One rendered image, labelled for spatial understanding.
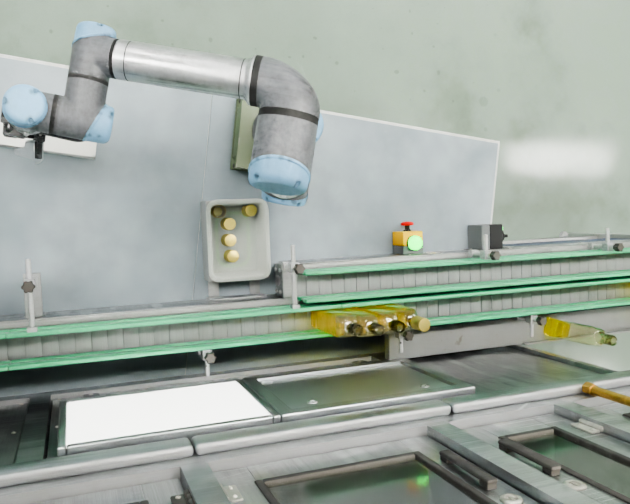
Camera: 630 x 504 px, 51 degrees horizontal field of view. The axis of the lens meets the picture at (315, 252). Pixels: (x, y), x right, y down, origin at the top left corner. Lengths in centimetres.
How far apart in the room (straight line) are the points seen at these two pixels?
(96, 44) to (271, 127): 37
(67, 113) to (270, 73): 38
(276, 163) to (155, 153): 71
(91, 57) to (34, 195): 60
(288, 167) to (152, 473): 59
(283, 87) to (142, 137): 71
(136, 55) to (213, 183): 66
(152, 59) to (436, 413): 91
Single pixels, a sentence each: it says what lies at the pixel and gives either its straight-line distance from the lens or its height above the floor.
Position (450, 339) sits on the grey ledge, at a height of 88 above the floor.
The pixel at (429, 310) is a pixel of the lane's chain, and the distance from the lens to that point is 200.
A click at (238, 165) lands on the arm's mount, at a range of 182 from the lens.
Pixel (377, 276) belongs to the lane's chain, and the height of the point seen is 88.
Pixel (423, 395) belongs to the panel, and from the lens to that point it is 151.
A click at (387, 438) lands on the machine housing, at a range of 136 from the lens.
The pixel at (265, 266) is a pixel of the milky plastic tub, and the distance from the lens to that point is 183.
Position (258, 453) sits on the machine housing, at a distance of 127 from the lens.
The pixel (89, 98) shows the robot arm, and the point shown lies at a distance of 132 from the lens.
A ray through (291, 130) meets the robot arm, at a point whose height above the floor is 145.
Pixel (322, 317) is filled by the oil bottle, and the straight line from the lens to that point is 174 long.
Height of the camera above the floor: 259
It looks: 69 degrees down
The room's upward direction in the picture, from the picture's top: 97 degrees clockwise
